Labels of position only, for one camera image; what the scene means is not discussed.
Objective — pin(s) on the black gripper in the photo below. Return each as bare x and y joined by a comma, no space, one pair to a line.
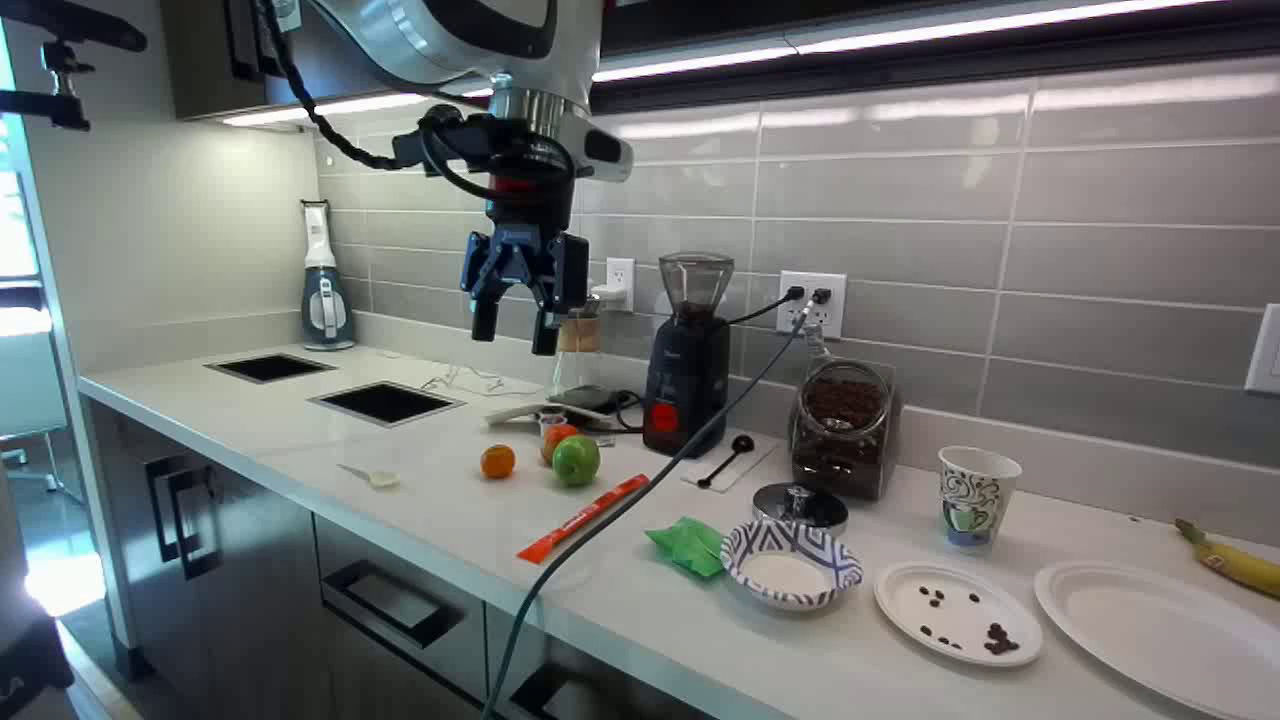
526,244

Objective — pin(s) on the black scoop spoon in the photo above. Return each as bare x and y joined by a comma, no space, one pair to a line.
737,450

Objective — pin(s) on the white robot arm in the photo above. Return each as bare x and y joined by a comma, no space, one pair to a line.
539,58

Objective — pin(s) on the black jar lid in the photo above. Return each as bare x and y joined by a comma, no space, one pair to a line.
804,505

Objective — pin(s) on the glass jar of coffee beans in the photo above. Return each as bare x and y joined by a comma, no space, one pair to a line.
843,431

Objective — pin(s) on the small white plate with beans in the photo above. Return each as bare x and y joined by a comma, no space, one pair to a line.
958,613

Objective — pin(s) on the large white paper plate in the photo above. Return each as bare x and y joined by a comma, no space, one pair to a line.
1164,638

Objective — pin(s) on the glass pour over carafe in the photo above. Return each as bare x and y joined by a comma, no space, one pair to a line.
579,349

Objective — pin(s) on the white power adapter outlet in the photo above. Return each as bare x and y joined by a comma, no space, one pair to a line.
619,289

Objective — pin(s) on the red orange peach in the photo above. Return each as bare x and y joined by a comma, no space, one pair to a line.
552,436

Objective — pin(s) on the small orange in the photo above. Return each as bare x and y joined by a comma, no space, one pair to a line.
499,463

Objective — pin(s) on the green apple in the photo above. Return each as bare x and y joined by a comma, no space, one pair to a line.
579,463

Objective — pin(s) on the black coffee grinder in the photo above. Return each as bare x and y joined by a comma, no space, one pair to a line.
688,359

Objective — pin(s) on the red orange strip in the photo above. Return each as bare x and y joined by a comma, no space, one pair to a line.
586,519

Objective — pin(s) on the white plastic spoon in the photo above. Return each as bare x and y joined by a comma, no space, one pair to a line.
372,477

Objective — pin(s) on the green cloth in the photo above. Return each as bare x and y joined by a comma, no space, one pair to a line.
688,547

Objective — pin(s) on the blue patterned bowl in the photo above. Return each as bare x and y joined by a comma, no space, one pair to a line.
790,564

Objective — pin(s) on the patterned paper cup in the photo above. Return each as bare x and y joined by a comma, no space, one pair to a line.
972,495

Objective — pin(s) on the yellow banana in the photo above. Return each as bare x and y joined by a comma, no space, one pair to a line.
1233,561

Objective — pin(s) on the white wall outlet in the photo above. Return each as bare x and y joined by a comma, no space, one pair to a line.
813,300

